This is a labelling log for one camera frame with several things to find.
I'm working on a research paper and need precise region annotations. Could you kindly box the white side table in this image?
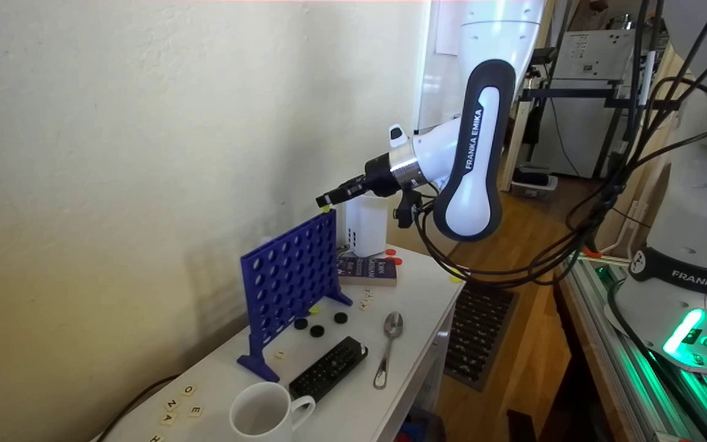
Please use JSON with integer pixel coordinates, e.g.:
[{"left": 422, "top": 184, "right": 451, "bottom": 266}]
[{"left": 93, "top": 243, "right": 469, "bottom": 442}]

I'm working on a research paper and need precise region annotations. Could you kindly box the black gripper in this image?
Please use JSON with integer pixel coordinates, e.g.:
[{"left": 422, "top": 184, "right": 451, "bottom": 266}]
[{"left": 314, "top": 149, "right": 422, "bottom": 208}]

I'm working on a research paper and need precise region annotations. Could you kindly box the metal spoon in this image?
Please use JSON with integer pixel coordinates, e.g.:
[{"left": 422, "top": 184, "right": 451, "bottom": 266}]
[{"left": 371, "top": 308, "right": 404, "bottom": 392}]

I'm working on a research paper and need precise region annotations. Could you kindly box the white plastic container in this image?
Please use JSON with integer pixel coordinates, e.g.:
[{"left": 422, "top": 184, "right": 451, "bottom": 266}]
[{"left": 338, "top": 193, "right": 392, "bottom": 258}]

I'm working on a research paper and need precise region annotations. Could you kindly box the colourful cardboard box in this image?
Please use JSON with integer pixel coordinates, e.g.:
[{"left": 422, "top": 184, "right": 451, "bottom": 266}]
[{"left": 392, "top": 413, "right": 446, "bottom": 442}]

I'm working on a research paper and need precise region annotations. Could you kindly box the white mug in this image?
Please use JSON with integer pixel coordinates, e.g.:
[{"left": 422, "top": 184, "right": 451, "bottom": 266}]
[{"left": 225, "top": 379, "right": 320, "bottom": 440}]

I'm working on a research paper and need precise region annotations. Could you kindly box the grey metal equipment box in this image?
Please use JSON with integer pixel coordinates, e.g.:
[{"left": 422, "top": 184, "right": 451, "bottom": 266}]
[{"left": 532, "top": 27, "right": 663, "bottom": 178}]

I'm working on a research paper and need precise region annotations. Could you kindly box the black floor grille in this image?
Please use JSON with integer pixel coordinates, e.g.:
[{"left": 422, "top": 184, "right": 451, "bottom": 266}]
[{"left": 441, "top": 279, "right": 521, "bottom": 392}]

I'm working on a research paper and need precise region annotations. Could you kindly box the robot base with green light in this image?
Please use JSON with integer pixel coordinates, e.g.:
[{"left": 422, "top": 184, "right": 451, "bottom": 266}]
[{"left": 608, "top": 0, "right": 707, "bottom": 379}]

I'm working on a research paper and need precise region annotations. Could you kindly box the black remote control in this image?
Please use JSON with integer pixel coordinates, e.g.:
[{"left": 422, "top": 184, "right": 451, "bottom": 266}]
[{"left": 288, "top": 334, "right": 371, "bottom": 403}]

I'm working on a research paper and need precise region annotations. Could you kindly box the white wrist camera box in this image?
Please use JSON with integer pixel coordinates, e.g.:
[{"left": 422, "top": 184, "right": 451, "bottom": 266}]
[{"left": 385, "top": 122, "right": 412, "bottom": 152}]

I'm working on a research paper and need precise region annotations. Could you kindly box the blue gameboard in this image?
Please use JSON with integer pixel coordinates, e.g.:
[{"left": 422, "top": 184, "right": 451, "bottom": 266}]
[{"left": 236, "top": 208, "right": 354, "bottom": 382}]

